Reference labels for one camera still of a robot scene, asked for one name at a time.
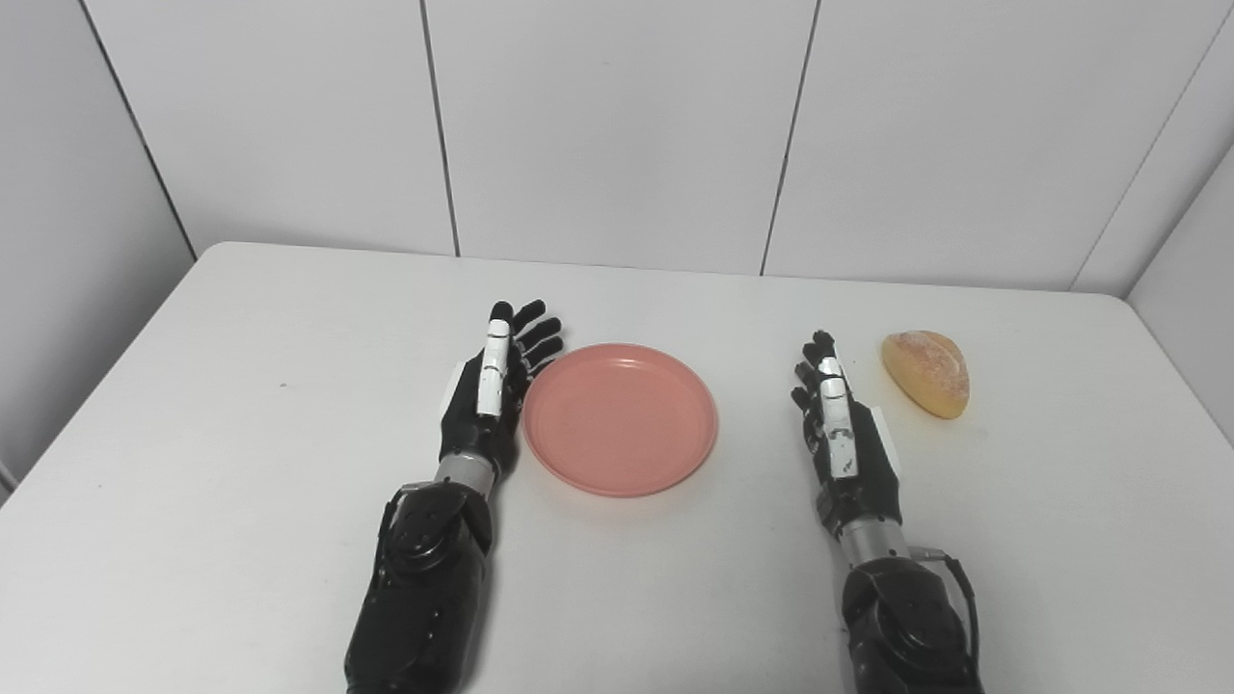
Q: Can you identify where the golden bread roll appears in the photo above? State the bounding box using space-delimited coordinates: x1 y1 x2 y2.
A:
880 330 971 420

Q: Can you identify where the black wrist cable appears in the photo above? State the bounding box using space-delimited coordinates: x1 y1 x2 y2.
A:
376 487 420 579
908 546 982 676

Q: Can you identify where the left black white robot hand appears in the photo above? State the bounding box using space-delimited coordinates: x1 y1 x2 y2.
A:
439 299 565 480

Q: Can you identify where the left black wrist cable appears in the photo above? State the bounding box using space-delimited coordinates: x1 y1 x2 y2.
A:
376 487 420 579

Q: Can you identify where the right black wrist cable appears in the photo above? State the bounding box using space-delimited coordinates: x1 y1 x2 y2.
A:
908 546 982 676

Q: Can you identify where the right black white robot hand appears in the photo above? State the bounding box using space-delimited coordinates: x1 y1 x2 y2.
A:
791 331 906 538

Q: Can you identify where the pink round plate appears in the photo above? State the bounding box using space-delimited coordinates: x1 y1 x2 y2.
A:
523 343 720 499

